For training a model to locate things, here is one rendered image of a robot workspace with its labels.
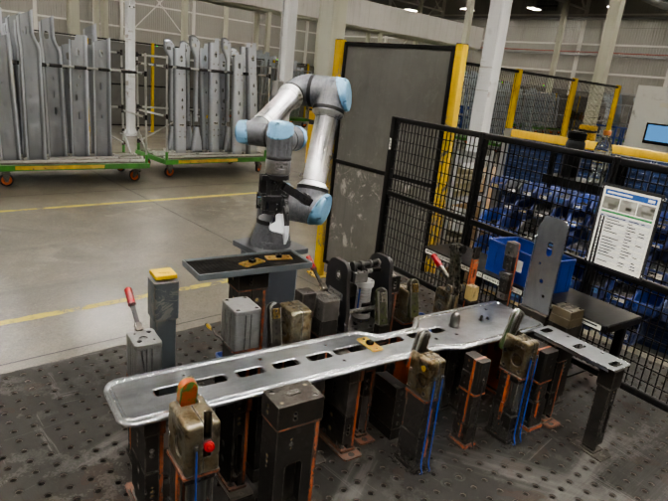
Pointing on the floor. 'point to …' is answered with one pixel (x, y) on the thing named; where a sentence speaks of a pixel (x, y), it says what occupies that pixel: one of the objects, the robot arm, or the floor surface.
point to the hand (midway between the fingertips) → (279, 238)
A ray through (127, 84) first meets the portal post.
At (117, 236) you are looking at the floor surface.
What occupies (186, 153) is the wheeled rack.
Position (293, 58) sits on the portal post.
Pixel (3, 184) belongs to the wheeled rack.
